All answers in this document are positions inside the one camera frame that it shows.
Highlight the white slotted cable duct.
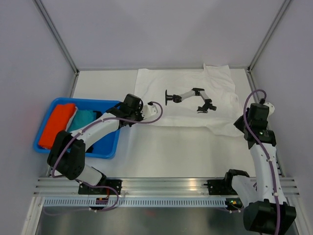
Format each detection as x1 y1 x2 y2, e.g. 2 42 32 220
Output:
44 197 226 208

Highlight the aluminium frame post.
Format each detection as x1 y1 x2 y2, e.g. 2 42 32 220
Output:
247 0 293 73
33 0 79 74

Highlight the left aluminium frame post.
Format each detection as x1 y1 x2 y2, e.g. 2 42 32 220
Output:
33 0 79 74

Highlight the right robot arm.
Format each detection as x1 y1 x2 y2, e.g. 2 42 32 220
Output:
223 102 296 235

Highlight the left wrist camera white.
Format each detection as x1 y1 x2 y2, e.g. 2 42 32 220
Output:
141 102 158 121

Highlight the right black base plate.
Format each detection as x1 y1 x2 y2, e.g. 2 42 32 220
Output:
205 179 237 196

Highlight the dark navy t-shirt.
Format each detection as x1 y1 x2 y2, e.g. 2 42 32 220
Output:
86 145 97 154

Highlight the orange rolled t-shirt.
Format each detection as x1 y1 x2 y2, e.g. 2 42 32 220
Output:
38 103 76 149

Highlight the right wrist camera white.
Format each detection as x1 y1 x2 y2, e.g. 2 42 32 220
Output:
260 98 275 118

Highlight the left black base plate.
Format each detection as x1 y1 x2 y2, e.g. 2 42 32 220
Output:
78 179 123 195

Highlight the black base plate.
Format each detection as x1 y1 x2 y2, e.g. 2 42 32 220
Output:
205 179 237 196
78 179 123 195

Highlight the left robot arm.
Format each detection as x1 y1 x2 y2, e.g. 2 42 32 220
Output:
47 94 143 194

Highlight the aluminium mounting rail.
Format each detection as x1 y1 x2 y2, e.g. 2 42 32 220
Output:
33 177 301 196

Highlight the blue plastic bin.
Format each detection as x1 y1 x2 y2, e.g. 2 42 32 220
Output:
33 97 120 159

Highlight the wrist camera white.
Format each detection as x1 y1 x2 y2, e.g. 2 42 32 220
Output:
260 98 275 118
141 102 158 121

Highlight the right aluminium frame post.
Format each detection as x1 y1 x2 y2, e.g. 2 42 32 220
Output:
247 0 293 73

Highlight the white t-shirt with robot print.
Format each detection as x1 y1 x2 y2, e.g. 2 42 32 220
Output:
134 65 243 137

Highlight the teal rolled t-shirt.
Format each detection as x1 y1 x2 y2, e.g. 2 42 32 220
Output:
67 110 103 132

